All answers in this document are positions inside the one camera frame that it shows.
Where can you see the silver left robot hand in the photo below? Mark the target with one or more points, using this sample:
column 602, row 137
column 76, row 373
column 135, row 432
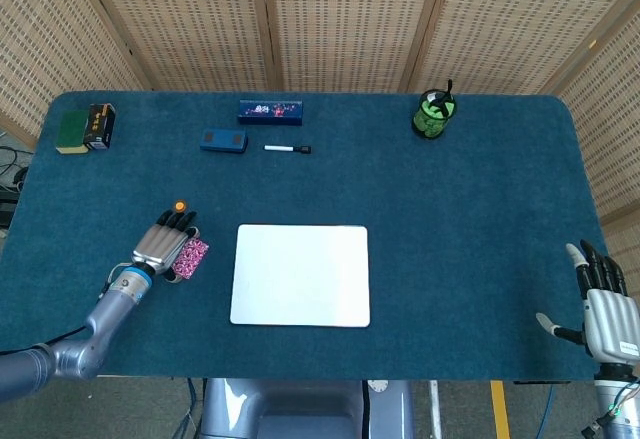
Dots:
column 157, row 249

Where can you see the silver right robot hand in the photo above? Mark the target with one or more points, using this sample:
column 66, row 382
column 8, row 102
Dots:
column 607, row 324

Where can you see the pink patterned card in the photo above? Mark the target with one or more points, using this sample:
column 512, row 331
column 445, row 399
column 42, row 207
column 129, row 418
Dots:
column 192, row 256

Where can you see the small orange round cylinder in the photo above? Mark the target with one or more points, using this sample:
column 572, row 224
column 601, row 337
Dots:
column 179, row 206

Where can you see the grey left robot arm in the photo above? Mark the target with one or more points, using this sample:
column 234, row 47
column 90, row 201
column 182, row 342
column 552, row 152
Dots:
column 110, row 314

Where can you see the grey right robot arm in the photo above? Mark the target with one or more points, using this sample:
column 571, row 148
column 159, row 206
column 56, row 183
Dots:
column 617, row 404

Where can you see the blue eraser block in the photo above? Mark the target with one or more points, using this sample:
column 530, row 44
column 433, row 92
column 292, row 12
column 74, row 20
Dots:
column 223, row 140

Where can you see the white board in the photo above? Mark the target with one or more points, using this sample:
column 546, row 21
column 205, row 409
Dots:
column 300, row 276

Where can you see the black box gold print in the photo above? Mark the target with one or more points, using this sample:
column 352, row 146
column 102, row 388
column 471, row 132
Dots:
column 100, row 126

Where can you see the yellow floor tape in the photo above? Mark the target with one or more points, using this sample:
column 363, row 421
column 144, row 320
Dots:
column 500, row 409

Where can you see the green yellow sponge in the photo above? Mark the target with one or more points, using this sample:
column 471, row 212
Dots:
column 71, row 129

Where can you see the white marker black cap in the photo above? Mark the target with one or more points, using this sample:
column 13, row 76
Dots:
column 280, row 148

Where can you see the dark blue rectangular box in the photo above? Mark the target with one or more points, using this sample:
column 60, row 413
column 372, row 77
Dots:
column 270, row 111

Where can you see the grey robot torso base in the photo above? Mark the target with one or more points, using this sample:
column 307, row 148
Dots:
column 300, row 409

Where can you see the black pen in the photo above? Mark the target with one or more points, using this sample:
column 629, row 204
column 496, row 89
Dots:
column 448, row 88

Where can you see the woven bamboo folding screen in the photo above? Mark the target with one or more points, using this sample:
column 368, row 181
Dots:
column 350, row 19

